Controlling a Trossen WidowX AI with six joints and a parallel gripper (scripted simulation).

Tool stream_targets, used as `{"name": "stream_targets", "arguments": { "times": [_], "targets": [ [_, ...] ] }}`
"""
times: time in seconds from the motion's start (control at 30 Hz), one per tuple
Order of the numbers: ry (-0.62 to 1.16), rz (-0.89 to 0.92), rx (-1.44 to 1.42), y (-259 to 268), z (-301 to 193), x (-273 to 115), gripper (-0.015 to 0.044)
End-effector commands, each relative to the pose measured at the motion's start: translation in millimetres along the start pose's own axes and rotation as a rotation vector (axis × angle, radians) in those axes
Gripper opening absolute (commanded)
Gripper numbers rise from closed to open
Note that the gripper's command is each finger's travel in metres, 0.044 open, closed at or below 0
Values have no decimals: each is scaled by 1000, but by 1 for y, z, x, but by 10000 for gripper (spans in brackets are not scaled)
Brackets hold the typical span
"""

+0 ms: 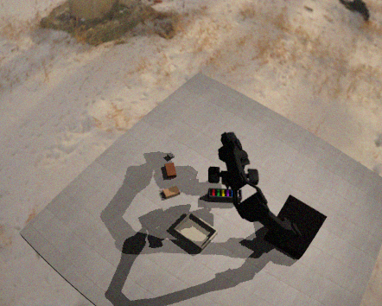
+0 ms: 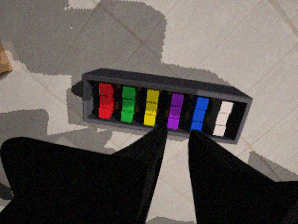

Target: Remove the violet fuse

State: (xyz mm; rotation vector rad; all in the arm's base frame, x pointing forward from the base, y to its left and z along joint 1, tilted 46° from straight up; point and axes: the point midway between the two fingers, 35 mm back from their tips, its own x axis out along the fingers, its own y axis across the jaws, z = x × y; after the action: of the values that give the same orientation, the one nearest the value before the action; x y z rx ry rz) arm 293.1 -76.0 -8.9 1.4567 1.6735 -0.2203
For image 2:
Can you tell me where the yellow fuse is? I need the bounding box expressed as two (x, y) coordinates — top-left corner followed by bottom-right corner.
(144, 88), (160, 125)

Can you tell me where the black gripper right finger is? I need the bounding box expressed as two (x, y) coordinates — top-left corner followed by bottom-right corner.
(188, 129), (298, 224)

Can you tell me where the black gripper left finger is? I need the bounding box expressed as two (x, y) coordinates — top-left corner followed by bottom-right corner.
(0, 124), (168, 224)

